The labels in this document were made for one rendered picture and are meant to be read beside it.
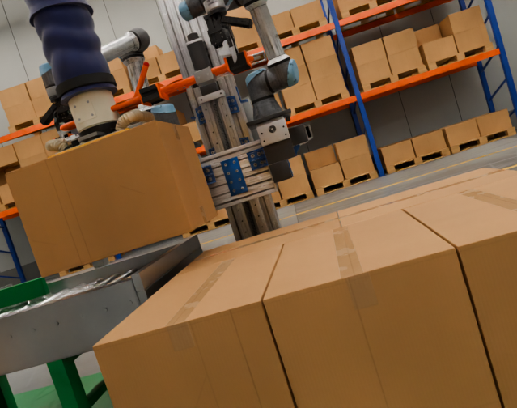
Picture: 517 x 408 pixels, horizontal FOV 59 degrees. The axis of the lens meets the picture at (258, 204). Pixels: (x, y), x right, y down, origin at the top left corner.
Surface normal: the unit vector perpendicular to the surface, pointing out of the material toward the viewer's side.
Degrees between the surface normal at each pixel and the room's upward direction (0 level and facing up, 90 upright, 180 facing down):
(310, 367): 90
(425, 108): 90
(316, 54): 90
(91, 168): 90
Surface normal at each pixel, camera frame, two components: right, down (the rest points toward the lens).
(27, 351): -0.13, 0.11
